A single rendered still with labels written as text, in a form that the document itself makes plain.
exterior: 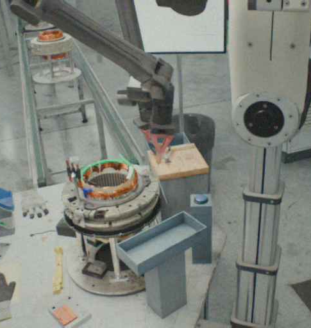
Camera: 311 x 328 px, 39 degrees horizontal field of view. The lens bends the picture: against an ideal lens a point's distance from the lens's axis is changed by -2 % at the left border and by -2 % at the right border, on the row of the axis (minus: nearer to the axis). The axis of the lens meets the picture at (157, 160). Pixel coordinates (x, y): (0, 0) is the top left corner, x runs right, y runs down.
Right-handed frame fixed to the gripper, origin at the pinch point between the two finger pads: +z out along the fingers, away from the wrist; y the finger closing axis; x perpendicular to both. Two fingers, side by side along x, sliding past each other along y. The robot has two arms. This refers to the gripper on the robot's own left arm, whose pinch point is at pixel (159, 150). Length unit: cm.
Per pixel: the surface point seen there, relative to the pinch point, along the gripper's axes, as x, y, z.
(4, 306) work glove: -48, 7, 55
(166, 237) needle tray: 3.0, 7.8, 25.0
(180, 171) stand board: 9.3, -23.4, 18.0
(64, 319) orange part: -27, 15, 51
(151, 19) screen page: -1, -115, -22
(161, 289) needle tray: 1.8, 16.5, 37.4
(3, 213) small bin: -62, -44, 51
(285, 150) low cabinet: 116, -207, 87
